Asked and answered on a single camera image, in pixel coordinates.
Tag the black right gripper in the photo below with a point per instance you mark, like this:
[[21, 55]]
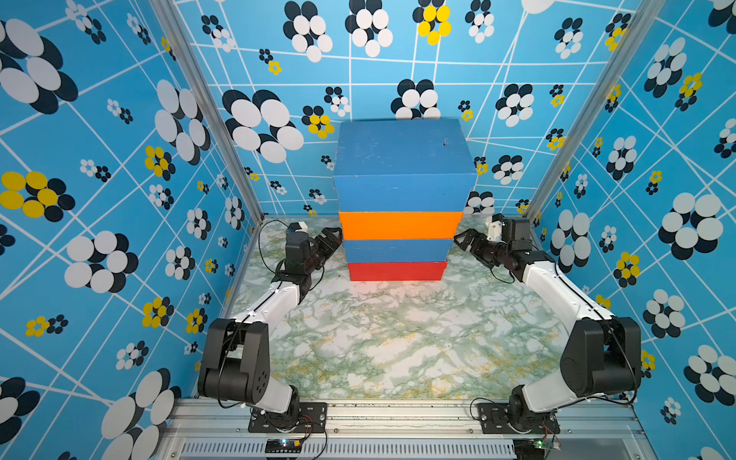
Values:
[[477, 238]]

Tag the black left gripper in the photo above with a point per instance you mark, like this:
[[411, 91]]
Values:
[[325, 246]]

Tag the blue shoebox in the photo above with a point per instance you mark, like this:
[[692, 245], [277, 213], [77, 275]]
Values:
[[403, 166], [397, 251]]

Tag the orange shoebox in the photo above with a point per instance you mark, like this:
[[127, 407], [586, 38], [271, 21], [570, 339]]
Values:
[[390, 226]]

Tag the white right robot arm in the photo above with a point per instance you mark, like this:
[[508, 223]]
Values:
[[602, 356]]

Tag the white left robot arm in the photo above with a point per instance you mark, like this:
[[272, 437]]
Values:
[[236, 356]]

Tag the red shoebox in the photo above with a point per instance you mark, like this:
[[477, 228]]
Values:
[[397, 272]]

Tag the left green circuit board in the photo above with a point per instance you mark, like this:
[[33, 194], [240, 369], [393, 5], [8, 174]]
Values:
[[283, 447]]

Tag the green circuit board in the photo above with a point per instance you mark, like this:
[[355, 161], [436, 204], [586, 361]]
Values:
[[535, 449], [283, 447]]

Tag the right green circuit board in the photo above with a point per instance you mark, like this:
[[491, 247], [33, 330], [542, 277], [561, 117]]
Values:
[[535, 449]]

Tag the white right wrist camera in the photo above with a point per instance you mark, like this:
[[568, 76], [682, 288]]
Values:
[[495, 226]]

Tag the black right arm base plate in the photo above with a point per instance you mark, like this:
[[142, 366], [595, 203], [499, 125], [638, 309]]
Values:
[[500, 419]]

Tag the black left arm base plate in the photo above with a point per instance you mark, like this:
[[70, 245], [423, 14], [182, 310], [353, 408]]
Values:
[[306, 418]]

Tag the aluminium front rail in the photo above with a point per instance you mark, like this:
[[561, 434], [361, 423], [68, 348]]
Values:
[[365, 429]]

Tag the left aluminium corner post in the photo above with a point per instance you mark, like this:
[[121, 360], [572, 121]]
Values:
[[173, 29]]

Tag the aluminium corner post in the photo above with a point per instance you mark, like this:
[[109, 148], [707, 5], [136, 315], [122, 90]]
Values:
[[173, 29], [643, 19]]

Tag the right aluminium corner post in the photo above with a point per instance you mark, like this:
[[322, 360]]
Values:
[[643, 19]]

